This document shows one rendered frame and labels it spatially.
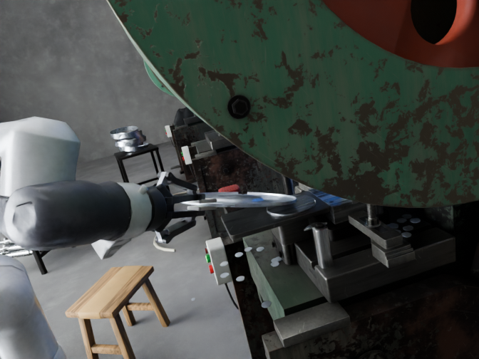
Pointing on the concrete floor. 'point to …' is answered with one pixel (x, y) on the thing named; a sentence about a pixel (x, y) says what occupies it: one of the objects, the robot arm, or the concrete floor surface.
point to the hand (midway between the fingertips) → (202, 204)
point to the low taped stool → (88, 309)
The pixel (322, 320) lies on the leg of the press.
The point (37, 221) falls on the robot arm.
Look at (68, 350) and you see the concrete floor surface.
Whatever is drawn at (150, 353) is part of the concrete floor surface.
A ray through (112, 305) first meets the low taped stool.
